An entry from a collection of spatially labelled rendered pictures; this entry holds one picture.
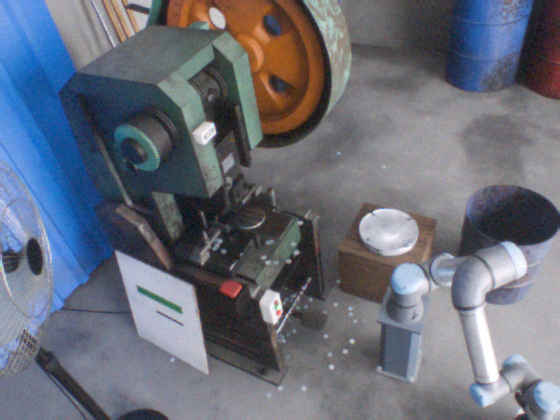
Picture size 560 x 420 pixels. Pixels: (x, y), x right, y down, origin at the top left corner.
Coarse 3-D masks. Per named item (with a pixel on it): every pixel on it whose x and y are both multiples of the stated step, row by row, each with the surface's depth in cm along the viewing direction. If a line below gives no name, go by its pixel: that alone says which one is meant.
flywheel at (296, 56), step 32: (192, 0) 180; (224, 0) 174; (256, 0) 167; (288, 0) 157; (256, 32) 177; (288, 32) 170; (320, 32) 163; (256, 64) 182; (288, 64) 179; (320, 64) 168; (256, 96) 198; (288, 96) 190; (320, 96) 178; (288, 128) 197
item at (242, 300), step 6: (240, 288) 179; (246, 288) 179; (240, 294) 177; (246, 294) 180; (228, 300) 175; (234, 300) 175; (240, 300) 177; (246, 300) 181; (228, 306) 178; (234, 306) 176; (240, 306) 178; (246, 306) 190; (252, 306) 189; (252, 312) 191
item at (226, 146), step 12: (216, 132) 174; (228, 132) 174; (216, 144) 170; (228, 144) 175; (228, 156) 177; (228, 168) 179; (240, 168) 187; (228, 180) 179; (240, 180) 184; (228, 192) 183; (240, 192) 186; (216, 204) 187; (228, 204) 186
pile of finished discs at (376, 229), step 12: (372, 216) 242; (384, 216) 241; (396, 216) 240; (408, 216) 238; (360, 228) 237; (372, 228) 236; (384, 228) 234; (396, 228) 233; (408, 228) 232; (372, 240) 230; (384, 240) 229; (396, 240) 228; (408, 240) 227; (384, 252) 225; (396, 252) 224
